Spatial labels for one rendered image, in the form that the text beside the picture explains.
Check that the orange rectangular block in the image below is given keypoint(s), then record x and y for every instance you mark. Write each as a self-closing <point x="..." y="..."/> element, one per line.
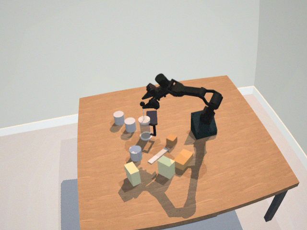
<point x="183" y="159"/>

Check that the small orange cube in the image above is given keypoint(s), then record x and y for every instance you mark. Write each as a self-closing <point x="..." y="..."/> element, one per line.
<point x="171" y="140"/>

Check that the white flat bar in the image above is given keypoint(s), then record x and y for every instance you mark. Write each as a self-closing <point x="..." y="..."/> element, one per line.
<point x="158" y="155"/>

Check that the grey cylinder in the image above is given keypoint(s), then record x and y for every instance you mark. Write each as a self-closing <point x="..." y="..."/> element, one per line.
<point x="135" y="153"/>
<point x="130" y="124"/>
<point x="119" y="118"/>

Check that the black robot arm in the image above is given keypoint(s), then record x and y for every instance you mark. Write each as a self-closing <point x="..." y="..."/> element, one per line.
<point x="179" y="90"/>

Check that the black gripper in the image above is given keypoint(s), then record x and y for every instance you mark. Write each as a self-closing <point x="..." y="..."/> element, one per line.
<point x="153" y="103"/>

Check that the glass french press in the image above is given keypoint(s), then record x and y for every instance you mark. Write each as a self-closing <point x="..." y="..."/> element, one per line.
<point x="145" y="127"/>

